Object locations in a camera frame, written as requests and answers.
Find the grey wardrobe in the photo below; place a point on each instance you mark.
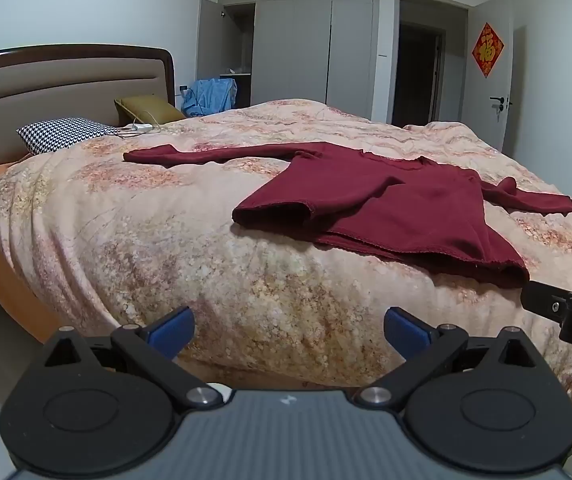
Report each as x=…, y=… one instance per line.
x=296, y=35

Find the red diamond door decoration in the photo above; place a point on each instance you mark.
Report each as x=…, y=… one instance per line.
x=487, y=50

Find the white crumpled cloth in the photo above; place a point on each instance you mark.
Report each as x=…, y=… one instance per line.
x=233, y=70

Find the houndstooth pillow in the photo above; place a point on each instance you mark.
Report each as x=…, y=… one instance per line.
x=61, y=132

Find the floral duvet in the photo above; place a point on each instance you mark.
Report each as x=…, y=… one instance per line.
x=166, y=240

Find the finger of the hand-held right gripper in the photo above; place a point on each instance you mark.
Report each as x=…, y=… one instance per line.
x=541, y=300

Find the blue garment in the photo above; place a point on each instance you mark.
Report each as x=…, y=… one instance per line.
x=211, y=95

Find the white door frame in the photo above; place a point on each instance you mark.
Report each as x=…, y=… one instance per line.
x=392, y=60

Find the olive green pillow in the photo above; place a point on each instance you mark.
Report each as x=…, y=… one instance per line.
x=148, y=107

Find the orange bed sheet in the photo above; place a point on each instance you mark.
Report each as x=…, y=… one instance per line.
x=1, y=280

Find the dark red sweater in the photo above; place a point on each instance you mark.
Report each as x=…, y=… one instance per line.
x=391, y=200

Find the white door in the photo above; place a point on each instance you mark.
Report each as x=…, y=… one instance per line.
x=486, y=105

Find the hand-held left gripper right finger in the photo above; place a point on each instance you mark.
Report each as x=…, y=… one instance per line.
x=408, y=332

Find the padded bed headboard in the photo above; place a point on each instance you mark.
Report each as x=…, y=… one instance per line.
x=66, y=95

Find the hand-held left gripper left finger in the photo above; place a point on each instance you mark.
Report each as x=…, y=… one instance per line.
x=171, y=332

